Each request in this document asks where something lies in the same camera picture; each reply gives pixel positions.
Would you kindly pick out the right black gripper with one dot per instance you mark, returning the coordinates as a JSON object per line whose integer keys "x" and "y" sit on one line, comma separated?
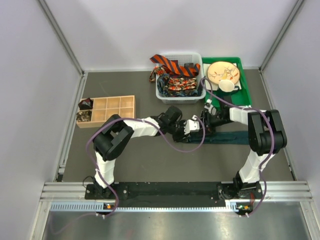
{"x": 205, "y": 116}

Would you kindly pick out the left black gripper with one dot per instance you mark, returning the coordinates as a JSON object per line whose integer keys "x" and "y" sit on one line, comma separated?
{"x": 181, "y": 137}

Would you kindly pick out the dark teal necktie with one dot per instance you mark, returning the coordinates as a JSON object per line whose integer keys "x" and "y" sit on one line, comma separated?
{"x": 219, "y": 138}

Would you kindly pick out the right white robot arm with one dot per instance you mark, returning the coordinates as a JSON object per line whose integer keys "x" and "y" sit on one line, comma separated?
{"x": 265, "y": 136}

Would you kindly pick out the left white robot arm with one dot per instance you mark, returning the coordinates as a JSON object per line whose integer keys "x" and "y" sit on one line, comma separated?
{"x": 112, "y": 138}

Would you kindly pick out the green plastic tray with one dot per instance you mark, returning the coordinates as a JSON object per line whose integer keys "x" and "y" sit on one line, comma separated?
{"x": 242, "y": 96}

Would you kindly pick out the green white mug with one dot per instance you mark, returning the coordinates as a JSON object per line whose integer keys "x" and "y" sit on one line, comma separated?
{"x": 227, "y": 86}

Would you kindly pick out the floral patterned tie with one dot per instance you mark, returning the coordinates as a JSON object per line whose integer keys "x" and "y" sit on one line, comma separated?
{"x": 174, "y": 85}

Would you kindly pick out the beige patterned plate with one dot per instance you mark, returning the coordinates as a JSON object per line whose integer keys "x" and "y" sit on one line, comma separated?
{"x": 222, "y": 70}

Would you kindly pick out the orange navy striped tie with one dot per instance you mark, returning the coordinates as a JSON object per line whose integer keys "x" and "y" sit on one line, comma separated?
{"x": 175, "y": 68}

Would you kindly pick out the white plastic basket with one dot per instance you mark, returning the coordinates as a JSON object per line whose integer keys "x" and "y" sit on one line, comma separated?
{"x": 185, "y": 59}

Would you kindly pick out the wooden compartment box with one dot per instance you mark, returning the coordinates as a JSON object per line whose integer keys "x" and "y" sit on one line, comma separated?
{"x": 105, "y": 107}

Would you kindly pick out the dark red rolled tie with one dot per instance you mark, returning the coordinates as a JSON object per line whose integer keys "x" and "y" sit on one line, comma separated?
{"x": 86, "y": 104}

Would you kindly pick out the brown patterned rolled tie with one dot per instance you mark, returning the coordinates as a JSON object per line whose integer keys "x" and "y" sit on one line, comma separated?
{"x": 84, "y": 116}

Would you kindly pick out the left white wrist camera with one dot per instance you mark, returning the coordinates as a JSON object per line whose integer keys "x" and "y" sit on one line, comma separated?
{"x": 192, "y": 125}

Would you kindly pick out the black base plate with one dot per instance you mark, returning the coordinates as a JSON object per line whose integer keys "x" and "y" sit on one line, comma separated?
{"x": 176, "y": 194}

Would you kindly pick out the slotted cable duct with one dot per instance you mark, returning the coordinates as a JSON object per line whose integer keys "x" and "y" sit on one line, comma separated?
{"x": 106, "y": 207}

